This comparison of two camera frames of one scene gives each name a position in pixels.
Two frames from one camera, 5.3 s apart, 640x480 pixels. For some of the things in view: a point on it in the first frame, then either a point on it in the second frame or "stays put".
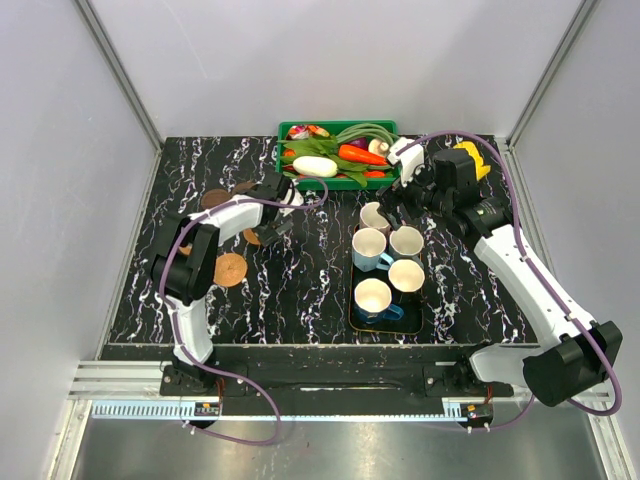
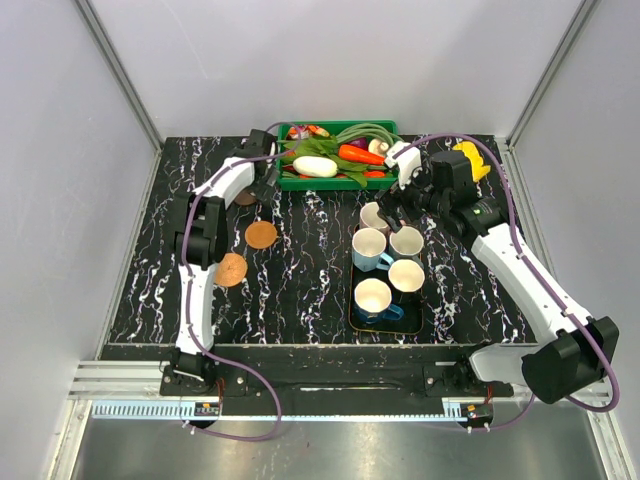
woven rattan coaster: (229, 269) stays put
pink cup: (369, 217) stays put
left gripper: (267, 234) to (264, 187)
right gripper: (389, 200) stays put
